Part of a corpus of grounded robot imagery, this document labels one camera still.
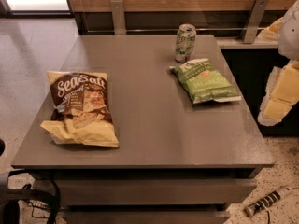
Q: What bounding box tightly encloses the white power strip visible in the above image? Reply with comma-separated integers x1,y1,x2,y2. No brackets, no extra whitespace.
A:
244,186,293,217

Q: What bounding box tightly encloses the metal wall bracket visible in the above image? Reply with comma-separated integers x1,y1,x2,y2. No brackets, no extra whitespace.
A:
241,0,269,44
110,0,127,35

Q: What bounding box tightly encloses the left metal wall bracket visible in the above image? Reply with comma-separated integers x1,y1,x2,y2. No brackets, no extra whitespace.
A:
110,0,127,35

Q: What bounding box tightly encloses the black chair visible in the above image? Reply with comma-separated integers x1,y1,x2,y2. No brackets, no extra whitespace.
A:
0,138,62,224

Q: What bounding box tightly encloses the right metal wall bracket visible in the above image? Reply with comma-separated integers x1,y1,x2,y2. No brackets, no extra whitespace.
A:
241,0,269,44

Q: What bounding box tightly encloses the brown sea salt chip bag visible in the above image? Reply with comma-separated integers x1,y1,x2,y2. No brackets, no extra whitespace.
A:
41,71,119,147

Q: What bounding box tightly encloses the grey table drawer unit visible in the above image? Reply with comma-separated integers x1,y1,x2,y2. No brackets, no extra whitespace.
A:
31,168,264,224

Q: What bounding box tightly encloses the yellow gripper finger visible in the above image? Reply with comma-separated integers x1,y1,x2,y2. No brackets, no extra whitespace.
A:
258,60,299,127
257,18,282,42

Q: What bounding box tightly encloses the green jalapeno chip bag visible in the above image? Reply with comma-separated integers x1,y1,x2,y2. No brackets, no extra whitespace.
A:
170,58,241,105

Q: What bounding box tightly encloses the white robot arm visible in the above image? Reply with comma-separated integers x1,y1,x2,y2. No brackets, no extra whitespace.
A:
258,0,299,126

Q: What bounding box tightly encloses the green 7up soda can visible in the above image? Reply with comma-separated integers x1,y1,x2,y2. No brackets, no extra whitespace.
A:
175,23,196,63

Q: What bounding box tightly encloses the black floor cable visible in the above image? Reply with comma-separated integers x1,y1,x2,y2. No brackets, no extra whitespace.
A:
24,199,52,221

